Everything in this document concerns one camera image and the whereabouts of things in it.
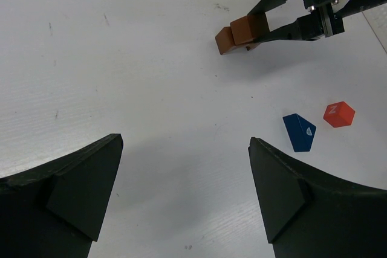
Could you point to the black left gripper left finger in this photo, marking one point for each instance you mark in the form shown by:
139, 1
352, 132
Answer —
57, 209

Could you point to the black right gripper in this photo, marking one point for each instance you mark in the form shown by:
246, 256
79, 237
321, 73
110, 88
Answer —
325, 18

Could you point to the red cube wood block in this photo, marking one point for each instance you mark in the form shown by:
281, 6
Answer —
339, 114

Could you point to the brown arch wood block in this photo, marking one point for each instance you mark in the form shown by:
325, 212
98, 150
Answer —
225, 42

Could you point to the brown wedge wood block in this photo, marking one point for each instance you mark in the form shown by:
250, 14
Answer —
248, 28

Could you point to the blue triangle wood block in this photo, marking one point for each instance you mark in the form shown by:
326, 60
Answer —
300, 131

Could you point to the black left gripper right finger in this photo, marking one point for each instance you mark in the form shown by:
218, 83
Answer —
309, 213

